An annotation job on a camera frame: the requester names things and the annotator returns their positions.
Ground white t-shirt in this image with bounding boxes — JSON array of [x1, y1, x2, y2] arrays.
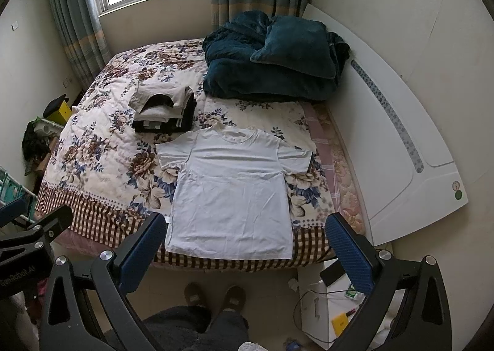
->
[[156, 127, 312, 260]]

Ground stack of folded clothes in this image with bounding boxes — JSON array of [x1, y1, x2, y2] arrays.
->
[[129, 81, 197, 134]]

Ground teal plastic crate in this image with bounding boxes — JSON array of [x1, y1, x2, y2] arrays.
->
[[0, 168, 37, 223]]

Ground floral fleece bed blanket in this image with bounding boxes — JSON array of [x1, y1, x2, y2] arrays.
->
[[36, 39, 336, 272]]

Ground yellow sticky note pad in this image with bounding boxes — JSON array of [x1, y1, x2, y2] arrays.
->
[[331, 312, 348, 338]]

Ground white bedside cabinet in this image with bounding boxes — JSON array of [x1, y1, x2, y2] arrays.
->
[[298, 260, 366, 350]]

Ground black smartphone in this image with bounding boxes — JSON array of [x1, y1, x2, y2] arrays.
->
[[319, 259, 346, 287]]

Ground yellow black bag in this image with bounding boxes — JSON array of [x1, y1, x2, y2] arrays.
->
[[43, 94, 72, 126]]

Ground left brown slipper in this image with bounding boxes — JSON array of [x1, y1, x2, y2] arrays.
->
[[184, 282, 208, 308]]

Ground brown slipper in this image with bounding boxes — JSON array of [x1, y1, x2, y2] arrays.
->
[[220, 285, 246, 312], [184, 282, 208, 308]]

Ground white bed headboard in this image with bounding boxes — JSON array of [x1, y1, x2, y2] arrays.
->
[[303, 5, 468, 246]]

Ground right brown slipper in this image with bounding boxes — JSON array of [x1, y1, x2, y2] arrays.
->
[[220, 285, 246, 312]]

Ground left teal striped curtain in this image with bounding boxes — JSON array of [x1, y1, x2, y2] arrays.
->
[[48, 0, 111, 90]]

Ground dark teal plush blanket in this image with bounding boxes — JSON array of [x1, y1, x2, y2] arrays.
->
[[203, 11, 350, 103]]

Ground black cable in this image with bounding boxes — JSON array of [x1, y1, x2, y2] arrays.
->
[[292, 288, 354, 345]]

